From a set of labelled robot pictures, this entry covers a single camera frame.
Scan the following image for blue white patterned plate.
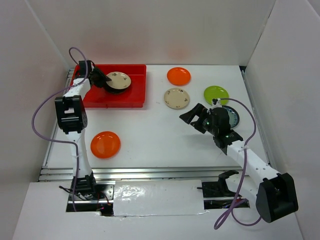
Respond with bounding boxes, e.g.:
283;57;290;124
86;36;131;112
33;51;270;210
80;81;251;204
222;105;240;129

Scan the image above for white foil cover plate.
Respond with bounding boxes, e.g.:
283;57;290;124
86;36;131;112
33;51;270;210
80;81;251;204
113;179;205;217

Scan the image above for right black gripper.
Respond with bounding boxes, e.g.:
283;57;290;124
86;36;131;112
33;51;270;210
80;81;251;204
180;103;219;136

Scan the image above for green plate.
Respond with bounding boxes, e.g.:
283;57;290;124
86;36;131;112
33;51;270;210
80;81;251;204
203;85;229;105

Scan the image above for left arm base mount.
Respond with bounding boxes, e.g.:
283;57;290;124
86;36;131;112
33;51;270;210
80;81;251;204
59;182;115;217

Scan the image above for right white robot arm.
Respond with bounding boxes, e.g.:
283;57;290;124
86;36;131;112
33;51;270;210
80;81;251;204
180;99;299;223

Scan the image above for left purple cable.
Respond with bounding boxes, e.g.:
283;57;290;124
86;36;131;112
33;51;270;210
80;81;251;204
31;46;92;213

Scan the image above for orange plate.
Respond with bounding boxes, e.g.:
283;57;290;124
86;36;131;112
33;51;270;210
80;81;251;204
90;131;121;159
166;67;191;86

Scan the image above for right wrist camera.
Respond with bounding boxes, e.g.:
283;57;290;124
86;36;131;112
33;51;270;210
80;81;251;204
212;98;222;109

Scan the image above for red plastic bin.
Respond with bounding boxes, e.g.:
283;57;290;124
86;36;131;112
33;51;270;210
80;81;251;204
83;64;147;108

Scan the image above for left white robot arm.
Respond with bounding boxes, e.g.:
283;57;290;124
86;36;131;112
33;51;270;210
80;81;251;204
54;60;110;200

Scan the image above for cream floral plate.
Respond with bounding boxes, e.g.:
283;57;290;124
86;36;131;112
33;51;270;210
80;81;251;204
106;71;132;90
163;87;190;110

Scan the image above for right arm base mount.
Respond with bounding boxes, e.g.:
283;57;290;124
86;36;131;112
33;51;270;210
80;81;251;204
197;170;239;210

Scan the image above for black plate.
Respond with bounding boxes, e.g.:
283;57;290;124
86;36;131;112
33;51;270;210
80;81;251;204
103;85;129;95

